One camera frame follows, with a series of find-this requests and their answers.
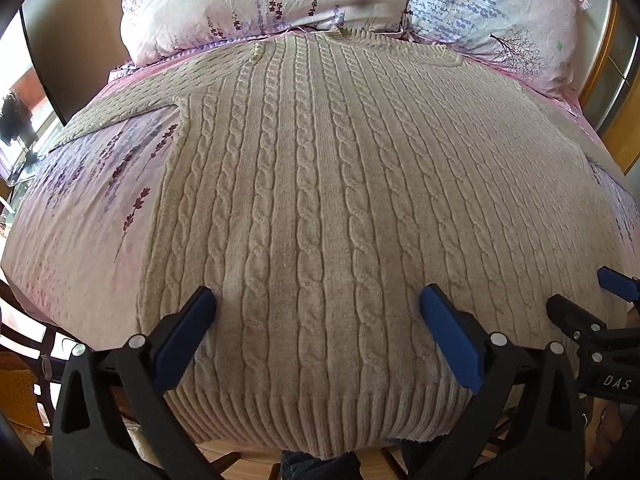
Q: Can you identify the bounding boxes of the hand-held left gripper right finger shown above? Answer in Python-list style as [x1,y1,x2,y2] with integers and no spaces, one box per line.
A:
[419,284,588,480]

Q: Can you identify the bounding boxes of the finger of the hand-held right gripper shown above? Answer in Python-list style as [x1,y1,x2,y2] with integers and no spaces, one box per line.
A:
[597,266,640,307]
[546,295,608,348]

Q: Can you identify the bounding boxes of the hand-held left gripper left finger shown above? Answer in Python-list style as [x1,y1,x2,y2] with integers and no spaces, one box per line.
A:
[50,286,223,480]

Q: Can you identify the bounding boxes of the beige cable knit sweater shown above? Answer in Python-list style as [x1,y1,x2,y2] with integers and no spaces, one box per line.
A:
[47,30,631,461]

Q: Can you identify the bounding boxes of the pink floral bed sheet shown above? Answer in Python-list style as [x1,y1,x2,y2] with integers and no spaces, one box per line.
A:
[0,55,640,341]

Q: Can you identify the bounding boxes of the dark wooden chair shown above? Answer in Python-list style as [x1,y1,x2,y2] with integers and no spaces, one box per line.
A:
[0,280,151,480]

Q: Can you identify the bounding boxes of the person's dark trouser legs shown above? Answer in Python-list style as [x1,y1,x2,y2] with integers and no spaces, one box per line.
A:
[280,447,362,480]

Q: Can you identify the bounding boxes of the dark potted plant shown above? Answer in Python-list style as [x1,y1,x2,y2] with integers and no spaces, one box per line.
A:
[0,92,35,147]

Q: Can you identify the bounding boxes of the blue floral pillow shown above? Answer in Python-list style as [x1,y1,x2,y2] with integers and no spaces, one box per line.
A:
[402,0,590,107]

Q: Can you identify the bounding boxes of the dark flat board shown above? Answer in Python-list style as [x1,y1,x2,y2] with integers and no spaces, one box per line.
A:
[20,0,130,126]

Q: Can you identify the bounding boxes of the pink floral pillow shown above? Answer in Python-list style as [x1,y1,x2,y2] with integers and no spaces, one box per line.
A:
[120,0,426,67]

